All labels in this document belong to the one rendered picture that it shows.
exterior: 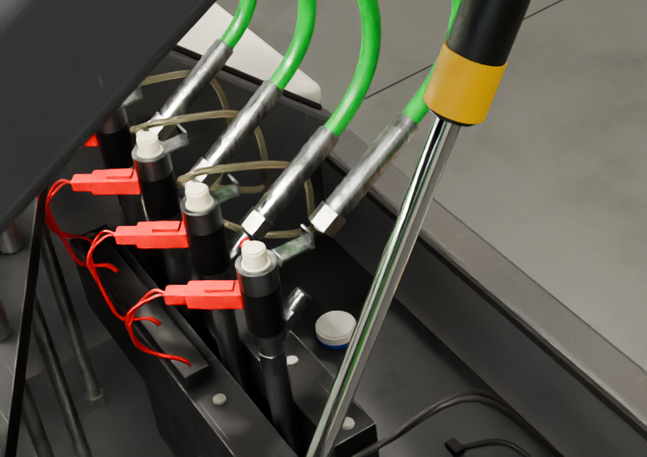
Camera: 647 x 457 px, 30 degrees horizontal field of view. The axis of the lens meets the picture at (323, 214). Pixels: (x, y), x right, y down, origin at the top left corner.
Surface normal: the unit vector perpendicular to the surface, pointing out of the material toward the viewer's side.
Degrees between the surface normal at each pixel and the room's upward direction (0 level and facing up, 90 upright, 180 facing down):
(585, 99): 0
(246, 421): 0
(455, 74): 69
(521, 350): 90
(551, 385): 90
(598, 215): 0
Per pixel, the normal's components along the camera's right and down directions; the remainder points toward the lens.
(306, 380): -0.10, -0.77
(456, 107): -0.18, 0.41
